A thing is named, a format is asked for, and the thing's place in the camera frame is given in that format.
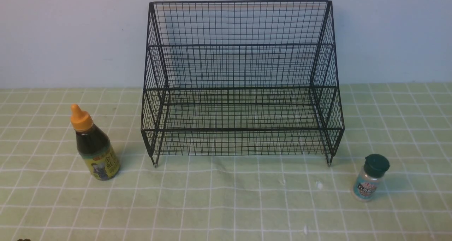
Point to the clear seasoning jar green lid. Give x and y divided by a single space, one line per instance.
374 169

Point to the dark sauce bottle orange cap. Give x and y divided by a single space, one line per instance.
94 146

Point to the black wire mesh rack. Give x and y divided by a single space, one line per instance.
242 77

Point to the green checkered tablecloth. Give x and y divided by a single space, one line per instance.
49 194

